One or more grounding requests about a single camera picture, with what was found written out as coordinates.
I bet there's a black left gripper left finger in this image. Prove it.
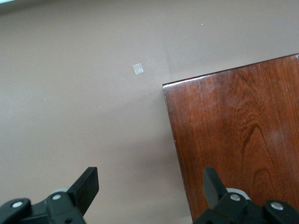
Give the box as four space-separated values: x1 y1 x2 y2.
0 167 100 224

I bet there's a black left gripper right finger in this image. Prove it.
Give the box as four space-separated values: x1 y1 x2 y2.
192 167 299 224

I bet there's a dark red wooden board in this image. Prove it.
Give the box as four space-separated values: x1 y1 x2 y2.
162 53 299 222

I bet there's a small clear tape piece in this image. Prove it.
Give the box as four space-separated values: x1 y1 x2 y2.
132 63 144 75

